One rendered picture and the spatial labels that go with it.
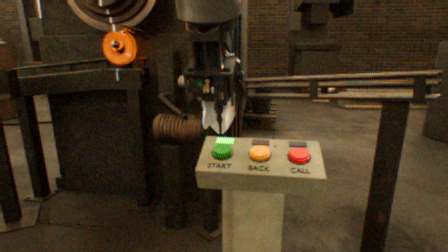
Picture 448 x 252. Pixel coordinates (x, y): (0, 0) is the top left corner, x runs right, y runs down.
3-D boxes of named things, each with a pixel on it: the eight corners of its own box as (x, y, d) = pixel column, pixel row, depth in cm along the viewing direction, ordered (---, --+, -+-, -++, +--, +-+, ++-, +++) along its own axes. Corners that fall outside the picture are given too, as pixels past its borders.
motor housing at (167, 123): (168, 213, 142) (161, 110, 128) (210, 217, 139) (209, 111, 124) (158, 229, 130) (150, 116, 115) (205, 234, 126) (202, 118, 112)
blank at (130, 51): (101, 52, 135) (97, 52, 131) (114, 23, 130) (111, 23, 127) (127, 70, 135) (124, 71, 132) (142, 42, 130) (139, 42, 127)
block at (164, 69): (166, 99, 140) (164, 49, 134) (182, 99, 139) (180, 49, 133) (158, 103, 130) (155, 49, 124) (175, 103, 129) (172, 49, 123)
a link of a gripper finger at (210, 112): (199, 147, 50) (193, 102, 45) (205, 128, 55) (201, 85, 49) (216, 148, 49) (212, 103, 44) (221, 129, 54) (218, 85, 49)
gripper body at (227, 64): (186, 108, 43) (173, 29, 36) (198, 83, 50) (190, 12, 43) (235, 109, 42) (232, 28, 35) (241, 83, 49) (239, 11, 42)
